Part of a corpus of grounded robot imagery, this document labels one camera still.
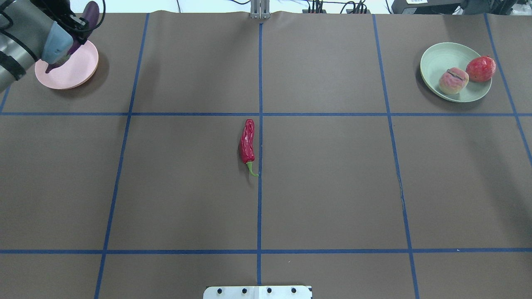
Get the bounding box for red chili pepper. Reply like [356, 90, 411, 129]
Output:
[239, 119, 259, 177]

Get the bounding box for yellow pink peach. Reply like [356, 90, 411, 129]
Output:
[438, 67, 469, 95]

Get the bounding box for purple eggplant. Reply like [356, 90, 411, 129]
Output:
[43, 0, 101, 74]

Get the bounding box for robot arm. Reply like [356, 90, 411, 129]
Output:
[0, 0, 74, 92]

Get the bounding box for light green plate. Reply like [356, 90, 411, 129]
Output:
[420, 42, 492, 103]

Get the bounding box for pink plate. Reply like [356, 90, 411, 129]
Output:
[34, 40, 99, 90]

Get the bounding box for black power adapter box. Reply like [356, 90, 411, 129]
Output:
[391, 0, 463, 15]

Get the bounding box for aluminium frame post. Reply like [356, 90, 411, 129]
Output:
[250, 0, 271, 20]

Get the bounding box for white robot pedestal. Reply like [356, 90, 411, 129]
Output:
[203, 285, 313, 299]

